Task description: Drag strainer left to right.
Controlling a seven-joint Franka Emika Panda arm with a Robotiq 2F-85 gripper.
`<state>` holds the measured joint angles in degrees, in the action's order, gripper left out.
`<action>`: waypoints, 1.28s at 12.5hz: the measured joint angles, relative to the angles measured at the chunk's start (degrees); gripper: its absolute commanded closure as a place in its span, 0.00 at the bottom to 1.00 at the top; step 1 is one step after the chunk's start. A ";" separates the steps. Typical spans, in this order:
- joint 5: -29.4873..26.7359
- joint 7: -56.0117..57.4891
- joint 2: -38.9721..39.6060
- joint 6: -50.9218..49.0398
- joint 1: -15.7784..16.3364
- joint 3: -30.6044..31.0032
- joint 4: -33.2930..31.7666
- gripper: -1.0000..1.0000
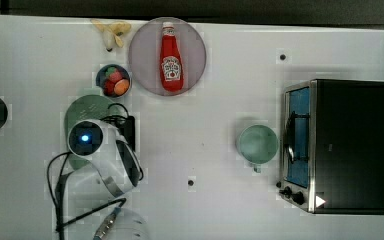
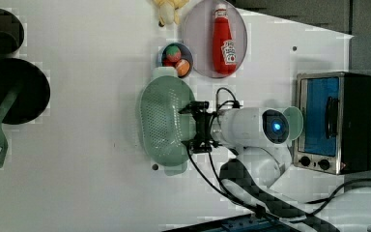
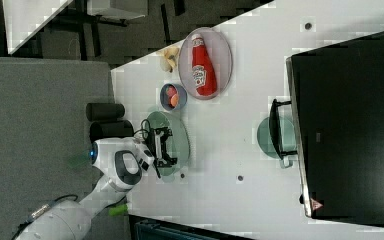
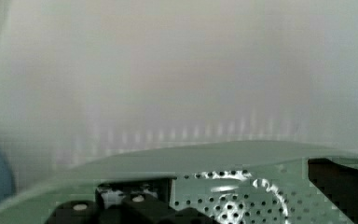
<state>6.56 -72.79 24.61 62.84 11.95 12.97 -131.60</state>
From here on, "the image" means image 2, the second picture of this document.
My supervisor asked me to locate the silver toaster oven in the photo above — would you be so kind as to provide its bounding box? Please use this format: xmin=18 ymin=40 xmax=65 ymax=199
xmin=294 ymin=72 xmax=371 ymax=175

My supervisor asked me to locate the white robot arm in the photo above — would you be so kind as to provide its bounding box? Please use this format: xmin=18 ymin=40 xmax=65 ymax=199
xmin=179 ymin=101 xmax=371 ymax=232

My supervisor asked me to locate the plush strawberry toy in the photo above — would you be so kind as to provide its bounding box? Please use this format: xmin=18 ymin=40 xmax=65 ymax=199
xmin=165 ymin=45 xmax=182 ymax=62

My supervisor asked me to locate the red plush ketchup bottle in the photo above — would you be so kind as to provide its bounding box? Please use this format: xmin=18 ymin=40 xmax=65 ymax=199
xmin=212 ymin=3 xmax=237 ymax=75

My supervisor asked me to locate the red plush tomato toy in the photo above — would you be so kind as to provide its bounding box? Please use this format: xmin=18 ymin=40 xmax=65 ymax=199
xmin=162 ymin=59 xmax=175 ymax=67

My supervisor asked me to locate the orange plush ball toy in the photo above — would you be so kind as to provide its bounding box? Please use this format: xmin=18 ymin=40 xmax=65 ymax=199
xmin=175 ymin=59 xmax=190 ymax=77

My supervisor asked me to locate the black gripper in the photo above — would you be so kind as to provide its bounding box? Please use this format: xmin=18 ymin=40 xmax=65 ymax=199
xmin=179 ymin=101 xmax=219 ymax=154

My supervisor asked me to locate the green plastic strainer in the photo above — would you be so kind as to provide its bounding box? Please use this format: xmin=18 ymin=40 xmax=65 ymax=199
xmin=138 ymin=67 xmax=196 ymax=176

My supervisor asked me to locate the black cable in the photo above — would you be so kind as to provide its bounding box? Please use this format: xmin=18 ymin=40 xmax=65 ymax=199
xmin=185 ymin=86 xmax=371 ymax=226

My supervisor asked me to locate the large black pan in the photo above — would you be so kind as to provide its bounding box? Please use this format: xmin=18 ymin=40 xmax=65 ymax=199
xmin=0 ymin=57 xmax=51 ymax=126

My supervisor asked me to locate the small black pot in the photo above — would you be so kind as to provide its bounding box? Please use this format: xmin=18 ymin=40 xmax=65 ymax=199
xmin=0 ymin=9 xmax=25 ymax=55

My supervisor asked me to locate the grey round plate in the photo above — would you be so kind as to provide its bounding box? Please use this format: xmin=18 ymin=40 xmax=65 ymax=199
xmin=182 ymin=0 xmax=247 ymax=78

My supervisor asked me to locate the yellow plush banana toy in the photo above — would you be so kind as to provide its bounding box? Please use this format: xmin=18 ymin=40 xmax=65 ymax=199
xmin=153 ymin=0 xmax=189 ymax=27

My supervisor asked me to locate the small blue bowl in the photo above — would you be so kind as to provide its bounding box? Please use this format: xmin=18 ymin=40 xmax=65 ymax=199
xmin=156 ymin=43 xmax=193 ymax=78

